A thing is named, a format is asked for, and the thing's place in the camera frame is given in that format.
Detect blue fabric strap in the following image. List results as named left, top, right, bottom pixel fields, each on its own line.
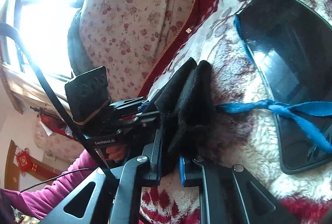
left=220, top=16, right=332, bottom=154

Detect person's left hand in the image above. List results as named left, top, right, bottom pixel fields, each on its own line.
left=105, top=145, right=127, bottom=162

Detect grey fleece garment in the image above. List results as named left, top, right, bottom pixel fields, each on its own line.
left=67, top=0, right=94, bottom=75

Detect black braided cable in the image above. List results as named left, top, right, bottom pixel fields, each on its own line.
left=0, top=22, right=115, bottom=183

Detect black glossy tablet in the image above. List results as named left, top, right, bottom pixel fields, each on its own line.
left=234, top=0, right=331, bottom=175

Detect pink sleeved left forearm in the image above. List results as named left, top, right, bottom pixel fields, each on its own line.
left=1, top=151, right=98, bottom=219

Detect red and cream floral blanket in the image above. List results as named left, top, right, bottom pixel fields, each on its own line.
left=149, top=0, right=331, bottom=223

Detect red chinese knot decoration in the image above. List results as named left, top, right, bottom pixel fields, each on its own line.
left=15, top=148, right=33, bottom=173

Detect black knit pants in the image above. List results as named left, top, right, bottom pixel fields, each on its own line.
left=154, top=58, right=215, bottom=177

